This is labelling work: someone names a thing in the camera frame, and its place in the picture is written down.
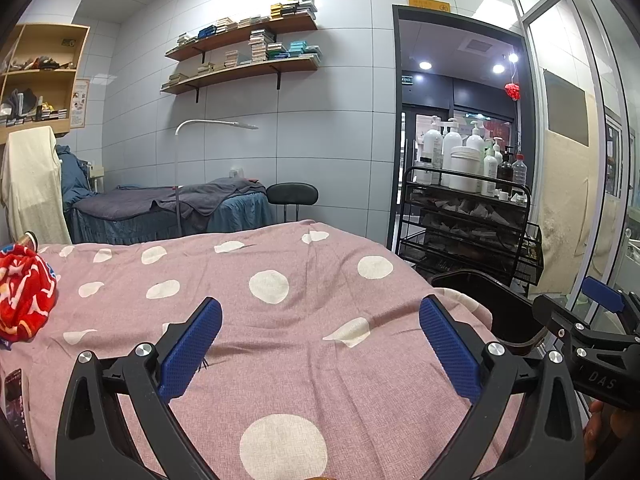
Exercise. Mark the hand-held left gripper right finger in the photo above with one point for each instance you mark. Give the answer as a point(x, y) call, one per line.
point(450, 350)

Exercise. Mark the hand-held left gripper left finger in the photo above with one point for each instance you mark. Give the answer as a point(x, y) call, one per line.
point(192, 347)

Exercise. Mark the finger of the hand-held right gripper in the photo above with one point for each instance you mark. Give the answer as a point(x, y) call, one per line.
point(552, 310)
point(602, 292)

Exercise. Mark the brown trash bin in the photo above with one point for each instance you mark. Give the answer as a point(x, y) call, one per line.
point(500, 305)

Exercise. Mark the person's right hand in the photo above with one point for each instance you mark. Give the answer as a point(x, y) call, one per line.
point(597, 432)

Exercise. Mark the pink polka-dot blanket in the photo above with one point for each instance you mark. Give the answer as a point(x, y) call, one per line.
point(300, 340)

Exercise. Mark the black metal trolley cart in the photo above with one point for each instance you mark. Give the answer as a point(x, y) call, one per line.
point(450, 220)

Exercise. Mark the massage bed blue cover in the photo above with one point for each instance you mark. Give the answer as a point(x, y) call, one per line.
point(125, 227)

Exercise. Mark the clear plastic bottle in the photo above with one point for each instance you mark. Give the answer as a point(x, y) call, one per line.
point(520, 170)

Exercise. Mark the dark brown pump bottle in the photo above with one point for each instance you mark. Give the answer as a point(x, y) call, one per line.
point(505, 170)

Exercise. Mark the grey blanket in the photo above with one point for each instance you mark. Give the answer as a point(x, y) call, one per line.
point(210, 195)

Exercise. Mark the large white jar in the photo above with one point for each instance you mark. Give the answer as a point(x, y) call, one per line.
point(464, 170)

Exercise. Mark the red patterned cloth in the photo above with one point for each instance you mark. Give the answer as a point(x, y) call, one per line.
point(25, 290)

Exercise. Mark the black stool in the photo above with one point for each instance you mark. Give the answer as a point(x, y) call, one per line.
point(292, 193)

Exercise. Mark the row of white pump bottles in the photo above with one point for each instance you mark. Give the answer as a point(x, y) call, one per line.
point(432, 150)

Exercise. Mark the blue bedding pile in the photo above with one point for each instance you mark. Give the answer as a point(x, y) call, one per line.
point(75, 175)

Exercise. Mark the red hanging ornament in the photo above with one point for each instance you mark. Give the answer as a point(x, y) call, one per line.
point(511, 91)

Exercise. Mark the cream towel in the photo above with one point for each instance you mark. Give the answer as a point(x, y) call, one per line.
point(35, 185)

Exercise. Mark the white lamp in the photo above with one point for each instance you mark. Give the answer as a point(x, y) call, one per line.
point(215, 122)

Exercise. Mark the aluminium framed glass door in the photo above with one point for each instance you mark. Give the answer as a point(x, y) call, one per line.
point(565, 35)

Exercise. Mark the yellow door sign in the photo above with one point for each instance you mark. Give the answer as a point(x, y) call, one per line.
point(428, 4)

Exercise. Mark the dark grey door frame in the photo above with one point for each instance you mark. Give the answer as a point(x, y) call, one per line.
point(396, 110)

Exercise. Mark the wall poster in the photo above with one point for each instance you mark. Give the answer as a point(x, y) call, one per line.
point(80, 102)

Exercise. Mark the wooden wall shelf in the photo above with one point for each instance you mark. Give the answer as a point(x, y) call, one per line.
point(240, 35)
point(240, 72)

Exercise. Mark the wooden wall shelves with boxes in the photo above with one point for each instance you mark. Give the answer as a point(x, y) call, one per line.
point(260, 45)

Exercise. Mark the wooden wall cabinet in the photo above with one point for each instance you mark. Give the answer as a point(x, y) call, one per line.
point(40, 71)

